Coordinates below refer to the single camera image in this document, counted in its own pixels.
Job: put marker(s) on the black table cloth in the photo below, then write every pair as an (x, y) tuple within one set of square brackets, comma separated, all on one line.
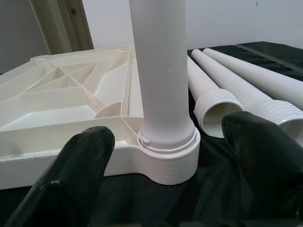
[(165, 205)]

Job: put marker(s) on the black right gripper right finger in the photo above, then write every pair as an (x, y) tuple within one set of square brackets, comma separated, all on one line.
[(260, 170)]

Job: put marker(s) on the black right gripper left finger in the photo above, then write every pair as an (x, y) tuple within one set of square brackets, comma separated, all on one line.
[(66, 184)]

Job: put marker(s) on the white plastic children table top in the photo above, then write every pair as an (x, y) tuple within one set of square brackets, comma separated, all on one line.
[(47, 106)]

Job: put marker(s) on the white plastic table leg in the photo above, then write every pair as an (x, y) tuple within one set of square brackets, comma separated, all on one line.
[(201, 80), (281, 111), (163, 71), (291, 89)]

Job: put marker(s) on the beige door frame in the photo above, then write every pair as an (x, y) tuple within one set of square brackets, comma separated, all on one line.
[(61, 23)]

